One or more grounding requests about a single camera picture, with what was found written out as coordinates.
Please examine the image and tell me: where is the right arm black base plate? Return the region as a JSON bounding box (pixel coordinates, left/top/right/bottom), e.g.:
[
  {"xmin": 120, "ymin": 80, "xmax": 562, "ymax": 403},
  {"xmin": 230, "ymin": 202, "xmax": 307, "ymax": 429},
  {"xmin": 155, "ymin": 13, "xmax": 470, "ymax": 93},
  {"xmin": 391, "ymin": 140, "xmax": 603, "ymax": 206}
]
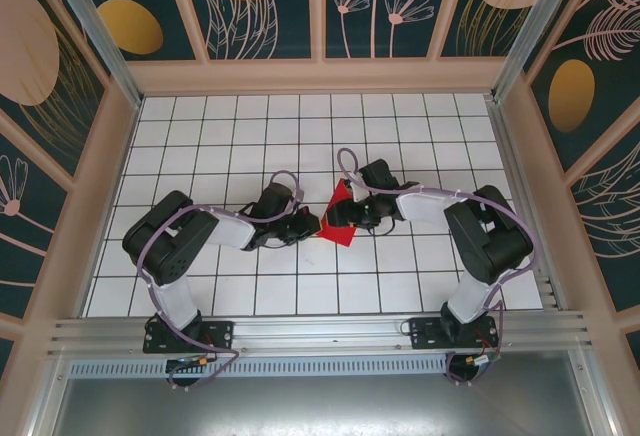
[{"xmin": 408, "ymin": 314, "xmax": 501, "ymax": 352}]

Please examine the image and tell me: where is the left gripper thin black wire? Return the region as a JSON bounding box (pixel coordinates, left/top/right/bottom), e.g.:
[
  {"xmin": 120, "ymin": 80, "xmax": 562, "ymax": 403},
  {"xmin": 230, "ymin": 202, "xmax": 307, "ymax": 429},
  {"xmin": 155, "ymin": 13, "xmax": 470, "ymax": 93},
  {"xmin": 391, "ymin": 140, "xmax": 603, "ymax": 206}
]
[{"xmin": 264, "ymin": 234, "xmax": 302, "ymax": 251}]

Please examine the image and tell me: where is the aluminium corner post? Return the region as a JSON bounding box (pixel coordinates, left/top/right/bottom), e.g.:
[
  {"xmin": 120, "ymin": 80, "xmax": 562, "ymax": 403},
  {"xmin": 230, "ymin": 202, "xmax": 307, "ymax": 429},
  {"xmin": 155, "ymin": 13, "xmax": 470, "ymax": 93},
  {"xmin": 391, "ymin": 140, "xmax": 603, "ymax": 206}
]
[
  {"xmin": 489, "ymin": 0, "xmax": 589, "ymax": 105},
  {"xmin": 42, "ymin": 0, "xmax": 144, "ymax": 110}
]

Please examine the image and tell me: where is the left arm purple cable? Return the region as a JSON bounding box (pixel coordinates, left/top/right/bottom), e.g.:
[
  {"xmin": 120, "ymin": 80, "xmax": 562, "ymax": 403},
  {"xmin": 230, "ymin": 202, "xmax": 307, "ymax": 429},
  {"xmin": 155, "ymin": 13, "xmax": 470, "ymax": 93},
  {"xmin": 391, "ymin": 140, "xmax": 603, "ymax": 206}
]
[{"xmin": 135, "ymin": 169, "xmax": 307, "ymax": 393}]

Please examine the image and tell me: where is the right gripper thin black wire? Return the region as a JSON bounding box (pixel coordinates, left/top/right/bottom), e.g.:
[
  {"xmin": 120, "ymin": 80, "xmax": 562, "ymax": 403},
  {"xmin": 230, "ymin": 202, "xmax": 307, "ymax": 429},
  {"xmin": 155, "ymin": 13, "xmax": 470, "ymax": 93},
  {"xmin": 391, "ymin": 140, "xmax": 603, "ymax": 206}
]
[{"xmin": 359, "ymin": 218, "xmax": 401, "ymax": 238}]

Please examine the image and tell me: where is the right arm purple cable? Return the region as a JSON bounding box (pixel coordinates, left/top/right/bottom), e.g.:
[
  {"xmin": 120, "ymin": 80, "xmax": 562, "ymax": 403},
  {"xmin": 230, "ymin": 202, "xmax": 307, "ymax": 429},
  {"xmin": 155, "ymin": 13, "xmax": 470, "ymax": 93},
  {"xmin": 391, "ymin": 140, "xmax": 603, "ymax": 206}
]
[{"xmin": 337, "ymin": 147, "xmax": 542, "ymax": 387}]

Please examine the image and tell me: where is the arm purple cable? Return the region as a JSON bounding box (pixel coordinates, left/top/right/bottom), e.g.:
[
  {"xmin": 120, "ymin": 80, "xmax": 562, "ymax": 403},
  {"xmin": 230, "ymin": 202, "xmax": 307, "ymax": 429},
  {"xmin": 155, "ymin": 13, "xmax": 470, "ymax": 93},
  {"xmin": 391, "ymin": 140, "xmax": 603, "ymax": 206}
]
[
  {"xmin": 337, "ymin": 147, "xmax": 542, "ymax": 387},
  {"xmin": 135, "ymin": 169, "xmax": 307, "ymax": 393}
]

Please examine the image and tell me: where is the aluminium mounting rail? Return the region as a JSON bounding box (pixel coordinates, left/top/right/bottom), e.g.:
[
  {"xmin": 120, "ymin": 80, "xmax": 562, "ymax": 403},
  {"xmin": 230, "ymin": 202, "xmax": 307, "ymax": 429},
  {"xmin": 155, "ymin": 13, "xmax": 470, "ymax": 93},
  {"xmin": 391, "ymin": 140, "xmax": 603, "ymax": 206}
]
[{"xmin": 47, "ymin": 310, "xmax": 594, "ymax": 360}]

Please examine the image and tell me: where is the aluminium side rail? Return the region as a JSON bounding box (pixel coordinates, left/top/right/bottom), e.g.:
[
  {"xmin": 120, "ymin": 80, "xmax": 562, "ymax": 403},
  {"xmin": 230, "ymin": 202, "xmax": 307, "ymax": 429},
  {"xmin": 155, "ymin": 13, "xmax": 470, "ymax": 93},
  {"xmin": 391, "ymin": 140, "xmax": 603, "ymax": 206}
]
[{"xmin": 485, "ymin": 95, "xmax": 569, "ymax": 313}]

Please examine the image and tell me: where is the red square paper sheet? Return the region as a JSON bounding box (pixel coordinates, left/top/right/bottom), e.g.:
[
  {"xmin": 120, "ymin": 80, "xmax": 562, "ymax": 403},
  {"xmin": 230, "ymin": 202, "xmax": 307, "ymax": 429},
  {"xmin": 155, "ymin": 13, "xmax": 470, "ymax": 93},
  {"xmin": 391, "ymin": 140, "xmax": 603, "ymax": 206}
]
[{"xmin": 318, "ymin": 178, "xmax": 359, "ymax": 248}]

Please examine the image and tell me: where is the slotted grey cable duct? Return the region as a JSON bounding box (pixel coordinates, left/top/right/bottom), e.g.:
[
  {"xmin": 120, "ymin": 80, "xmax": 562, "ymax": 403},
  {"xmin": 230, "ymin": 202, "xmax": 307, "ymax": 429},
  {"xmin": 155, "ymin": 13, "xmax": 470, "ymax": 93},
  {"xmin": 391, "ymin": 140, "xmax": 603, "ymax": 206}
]
[{"xmin": 67, "ymin": 355, "xmax": 451, "ymax": 381}]

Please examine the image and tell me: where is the grey metal sheet panel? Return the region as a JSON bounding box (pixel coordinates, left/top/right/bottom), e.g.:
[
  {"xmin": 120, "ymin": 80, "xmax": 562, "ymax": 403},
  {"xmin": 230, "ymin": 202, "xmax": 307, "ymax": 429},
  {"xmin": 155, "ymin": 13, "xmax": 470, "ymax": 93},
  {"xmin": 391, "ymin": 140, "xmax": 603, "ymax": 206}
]
[{"xmin": 49, "ymin": 378, "xmax": 601, "ymax": 436}]

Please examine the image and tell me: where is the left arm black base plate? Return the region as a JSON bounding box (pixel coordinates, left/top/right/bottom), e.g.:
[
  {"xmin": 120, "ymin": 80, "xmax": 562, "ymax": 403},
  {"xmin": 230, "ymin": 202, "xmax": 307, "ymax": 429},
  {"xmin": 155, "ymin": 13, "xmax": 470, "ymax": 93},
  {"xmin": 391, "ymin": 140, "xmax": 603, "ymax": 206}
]
[{"xmin": 143, "ymin": 316, "xmax": 236, "ymax": 355}]

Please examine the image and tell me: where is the gripper thin black wire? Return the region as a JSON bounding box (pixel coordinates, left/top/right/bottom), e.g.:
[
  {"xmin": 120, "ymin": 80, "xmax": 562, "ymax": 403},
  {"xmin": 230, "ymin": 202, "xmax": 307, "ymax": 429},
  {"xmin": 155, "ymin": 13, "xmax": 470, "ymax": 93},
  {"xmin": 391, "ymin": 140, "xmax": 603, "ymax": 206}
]
[
  {"xmin": 264, "ymin": 234, "xmax": 302, "ymax": 251},
  {"xmin": 359, "ymin": 218, "xmax": 401, "ymax": 238}
]

